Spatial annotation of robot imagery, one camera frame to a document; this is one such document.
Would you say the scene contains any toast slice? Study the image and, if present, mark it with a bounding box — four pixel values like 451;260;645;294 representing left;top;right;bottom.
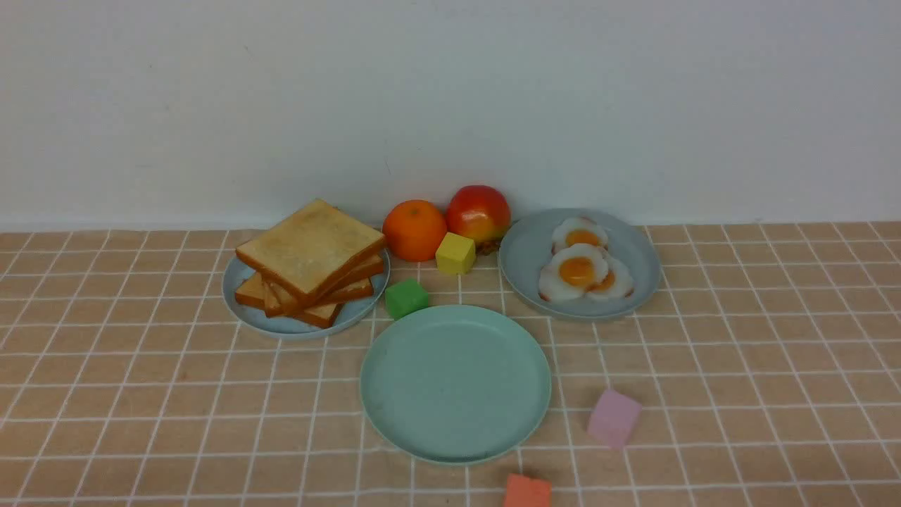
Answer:
315;256;385;305
234;273;267;311
291;303;344;330
260;278;374;317
236;199;386;311

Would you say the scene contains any green foam cube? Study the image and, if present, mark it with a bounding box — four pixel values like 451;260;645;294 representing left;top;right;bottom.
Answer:
385;279;430;320

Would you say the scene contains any red apple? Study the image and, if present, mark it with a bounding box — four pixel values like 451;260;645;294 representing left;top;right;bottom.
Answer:
446;185;512;247

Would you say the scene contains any checkered peach tablecloth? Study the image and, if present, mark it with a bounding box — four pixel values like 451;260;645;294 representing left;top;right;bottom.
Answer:
1;222;900;506

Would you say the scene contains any blue egg plate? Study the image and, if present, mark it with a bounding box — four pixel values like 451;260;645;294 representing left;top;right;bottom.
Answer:
498;208;662;320

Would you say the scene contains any blue bread plate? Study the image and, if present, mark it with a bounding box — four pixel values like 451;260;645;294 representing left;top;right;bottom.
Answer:
222;249;391;340

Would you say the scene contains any red-orange foam cube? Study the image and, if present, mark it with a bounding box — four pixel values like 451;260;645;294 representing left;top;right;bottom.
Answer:
503;474;553;507

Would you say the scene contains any yellow foam cube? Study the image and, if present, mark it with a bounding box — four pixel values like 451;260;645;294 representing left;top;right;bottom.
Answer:
435;232;476;274

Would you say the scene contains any fried egg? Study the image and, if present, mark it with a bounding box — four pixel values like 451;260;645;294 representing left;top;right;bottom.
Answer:
551;216;609;254
538;244;610;303
586;256;635;301

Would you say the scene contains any orange fruit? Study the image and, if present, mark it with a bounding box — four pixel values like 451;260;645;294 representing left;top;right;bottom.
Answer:
381;199;448;262

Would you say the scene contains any pink foam cube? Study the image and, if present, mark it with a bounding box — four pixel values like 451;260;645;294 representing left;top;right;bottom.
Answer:
588;388;643;449

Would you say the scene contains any green centre plate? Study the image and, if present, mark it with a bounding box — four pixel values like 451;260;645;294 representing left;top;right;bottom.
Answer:
358;305;553;466

